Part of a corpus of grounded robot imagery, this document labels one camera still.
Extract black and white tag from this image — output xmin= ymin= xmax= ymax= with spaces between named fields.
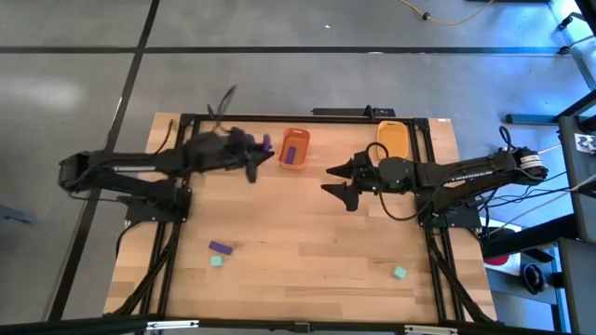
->
xmin=575 ymin=132 xmax=596 ymax=154

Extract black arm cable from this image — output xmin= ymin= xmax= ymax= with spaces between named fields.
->
xmin=204 ymin=84 xmax=239 ymax=134
xmin=497 ymin=124 xmax=514 ymax=151

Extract black headphones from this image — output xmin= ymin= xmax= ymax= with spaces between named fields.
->
xmin=521 ymin=262 xmax=547 ymax=295

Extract grey metal floor bar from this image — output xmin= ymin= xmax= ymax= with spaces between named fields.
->
xmin=505 ymin=113 xmax=560 ymax=126

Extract yellow floor cable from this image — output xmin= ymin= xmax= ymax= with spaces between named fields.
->
xmin=398 ymin=0 xmax=495 ymax=28

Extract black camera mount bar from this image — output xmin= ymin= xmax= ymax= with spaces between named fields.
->
xmin=311 ymin=105 xmax=397 ymax=118

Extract black cable bundle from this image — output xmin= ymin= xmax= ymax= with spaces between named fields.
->
xmin=426 ymin=227 xmax=497 ymax=325
xmin=111 ymin=221 xmax=183 ymax=316

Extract black diagonal bar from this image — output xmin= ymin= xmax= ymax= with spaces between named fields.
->
xmin=481 ymin=213 xmax=578 ymax=261

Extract yellow plastic bin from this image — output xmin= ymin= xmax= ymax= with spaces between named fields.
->
xmin=375 ymin=119 xmax=410 ymax=162

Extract orange plastic bin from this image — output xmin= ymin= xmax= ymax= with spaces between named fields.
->
xmin=278 ymin=127 xmax=312 ymax=171

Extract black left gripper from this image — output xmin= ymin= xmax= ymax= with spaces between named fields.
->
xmin=227 ymin=127 xmax=275 ymax=183

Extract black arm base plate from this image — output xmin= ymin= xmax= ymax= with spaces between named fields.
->
xmin=416 ymin=193 xmax=483 ymax=230
xmin=118 ymin=188 xmax=193 ymax=223

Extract black aluminium table frame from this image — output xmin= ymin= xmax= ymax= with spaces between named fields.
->
xmin=104 ymin=111 xmax=499 ymax=327

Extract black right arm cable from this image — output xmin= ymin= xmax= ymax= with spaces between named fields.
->
xmin=497 ymin=124 xmax=514 ymax=151

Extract grey metal furniture leg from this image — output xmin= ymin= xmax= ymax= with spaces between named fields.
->
xmin=556 ymin=11 xmax=596 ymax=92

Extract silver metal bracket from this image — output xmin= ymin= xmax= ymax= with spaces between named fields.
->
xmin=403 ymin=324 xmax=459 ymax=335
xmin=146 ymin=319 xmax=200 ymax=331

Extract black rig beam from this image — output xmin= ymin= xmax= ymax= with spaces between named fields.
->
xmin=0 ymin=315 xmax=596 ymax=335

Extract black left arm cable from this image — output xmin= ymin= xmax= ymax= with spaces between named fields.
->
xmin=204 ymin=84 xmax=239 ymax=134

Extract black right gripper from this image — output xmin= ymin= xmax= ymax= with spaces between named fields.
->
xmin=320 ymin=149 xmax=384 ymax=211

